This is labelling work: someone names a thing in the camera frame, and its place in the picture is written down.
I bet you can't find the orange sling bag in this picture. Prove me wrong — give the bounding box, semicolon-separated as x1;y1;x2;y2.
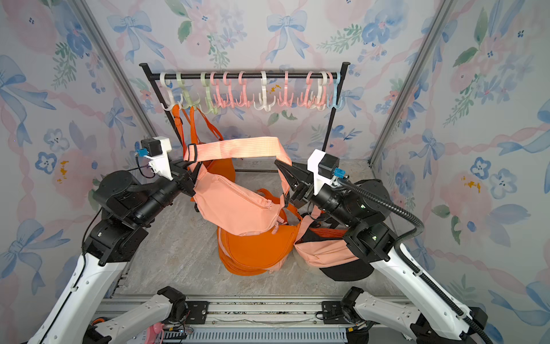
209;179;299;276
219;252;286;276
217;229;286;276
189;107;236;182

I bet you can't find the black crossbody bag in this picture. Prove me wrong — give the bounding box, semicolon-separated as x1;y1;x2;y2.
320;239;374;282

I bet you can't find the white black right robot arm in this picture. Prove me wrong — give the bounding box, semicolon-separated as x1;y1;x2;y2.
275;150;491;343

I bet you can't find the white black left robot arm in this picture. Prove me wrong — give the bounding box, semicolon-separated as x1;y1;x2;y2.
29;160;197;343

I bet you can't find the green plastic hook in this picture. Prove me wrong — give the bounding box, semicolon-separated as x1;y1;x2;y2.
176;72;219;115

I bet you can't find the white plastic hook middle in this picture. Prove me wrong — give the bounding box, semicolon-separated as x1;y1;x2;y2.
254;71;276;112

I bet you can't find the light blue plastic hook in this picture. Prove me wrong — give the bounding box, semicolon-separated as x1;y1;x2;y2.
327;73;342;110

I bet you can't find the white plastic hook left end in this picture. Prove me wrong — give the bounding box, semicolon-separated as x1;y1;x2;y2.
160;72;177;111

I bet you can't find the black metal garment rack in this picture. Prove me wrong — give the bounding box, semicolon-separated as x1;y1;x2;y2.
139;62;351;151

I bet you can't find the pink alarm clock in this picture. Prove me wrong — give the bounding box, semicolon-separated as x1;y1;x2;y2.
144;322;165;344

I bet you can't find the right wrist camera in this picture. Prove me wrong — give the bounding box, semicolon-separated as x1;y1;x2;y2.
307;149;347;196

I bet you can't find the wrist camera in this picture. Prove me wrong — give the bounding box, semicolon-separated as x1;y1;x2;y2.
138;136;173;181
307;149;347;196

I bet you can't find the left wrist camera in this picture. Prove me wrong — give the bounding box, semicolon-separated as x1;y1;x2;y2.
138;136;173;181

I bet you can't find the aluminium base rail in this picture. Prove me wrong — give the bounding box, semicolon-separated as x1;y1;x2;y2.
89;294;413;344

